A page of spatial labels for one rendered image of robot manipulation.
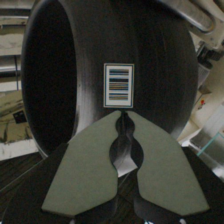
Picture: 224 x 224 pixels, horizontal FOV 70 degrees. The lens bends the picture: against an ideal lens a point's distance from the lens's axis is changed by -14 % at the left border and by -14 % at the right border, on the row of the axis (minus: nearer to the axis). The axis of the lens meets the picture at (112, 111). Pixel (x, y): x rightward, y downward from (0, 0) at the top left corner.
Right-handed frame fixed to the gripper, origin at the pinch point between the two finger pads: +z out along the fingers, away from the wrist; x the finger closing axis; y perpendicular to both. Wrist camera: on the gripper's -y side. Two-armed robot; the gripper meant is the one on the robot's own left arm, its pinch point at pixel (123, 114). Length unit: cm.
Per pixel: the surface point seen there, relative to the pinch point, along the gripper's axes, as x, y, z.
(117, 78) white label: -0.4, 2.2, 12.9
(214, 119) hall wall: 549, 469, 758
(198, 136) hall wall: 494, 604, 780
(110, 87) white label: -1.2, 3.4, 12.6
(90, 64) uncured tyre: -4.2, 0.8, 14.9
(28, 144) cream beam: -43, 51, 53
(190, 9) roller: 14.5, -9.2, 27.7
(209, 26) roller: 23.8, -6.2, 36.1
